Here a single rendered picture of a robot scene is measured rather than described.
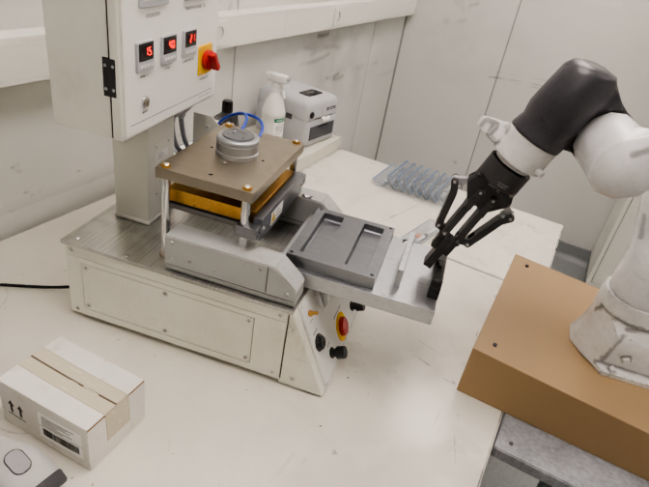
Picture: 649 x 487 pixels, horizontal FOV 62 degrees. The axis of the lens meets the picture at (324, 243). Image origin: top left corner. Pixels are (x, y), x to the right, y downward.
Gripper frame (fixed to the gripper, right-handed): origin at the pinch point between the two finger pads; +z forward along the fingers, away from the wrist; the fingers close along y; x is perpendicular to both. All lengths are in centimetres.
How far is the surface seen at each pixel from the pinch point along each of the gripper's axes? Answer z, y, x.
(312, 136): 36, -39, 92
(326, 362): 27.7, -4.8, -11.2
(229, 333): 29.7, -23.4, -16.7
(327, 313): 23.0, -9.5, -4.2
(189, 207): 15.7, -41.9, -9.5
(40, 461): 36, -35, -50
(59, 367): 36, -43, -36
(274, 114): 32, -53, 82
